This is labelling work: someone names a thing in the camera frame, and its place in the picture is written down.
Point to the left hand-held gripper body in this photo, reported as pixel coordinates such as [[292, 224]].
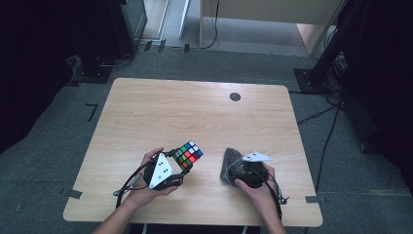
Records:
[[160, 175]]

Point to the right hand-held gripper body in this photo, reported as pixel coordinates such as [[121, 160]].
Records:
[[255, 172]]

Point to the multicoloured puzzle cube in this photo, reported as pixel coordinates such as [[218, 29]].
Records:
[[188, 156]]

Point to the person's right hand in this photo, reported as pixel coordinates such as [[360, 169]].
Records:
[[258, 195]]

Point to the person's left hand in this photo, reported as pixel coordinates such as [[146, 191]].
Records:
[[142, 195]]

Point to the grey floor tape piece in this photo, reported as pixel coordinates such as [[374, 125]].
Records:
[[314, 199], [74, 194]]

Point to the dark round table grommet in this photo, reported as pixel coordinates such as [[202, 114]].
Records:
[[235, 97]]

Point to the black cabinet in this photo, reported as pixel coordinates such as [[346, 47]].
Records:
[[133, 26]]

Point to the black metal stand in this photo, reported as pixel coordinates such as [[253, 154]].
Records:
[[328, 48]]

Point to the dark curtain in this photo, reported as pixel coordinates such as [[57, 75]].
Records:
[[29, 65], [386, 81]]

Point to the light wooden desk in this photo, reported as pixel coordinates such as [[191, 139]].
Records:
[[269, 11]]

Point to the black stand base plate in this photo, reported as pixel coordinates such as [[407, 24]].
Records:
[[92, 74]]

